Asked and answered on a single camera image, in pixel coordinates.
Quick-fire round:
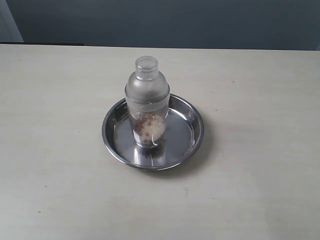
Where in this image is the clear plastic bottle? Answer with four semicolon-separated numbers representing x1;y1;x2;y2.
124;56;170;149

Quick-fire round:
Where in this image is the round stainless steel plate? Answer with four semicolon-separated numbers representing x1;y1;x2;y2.
101;94;205;171

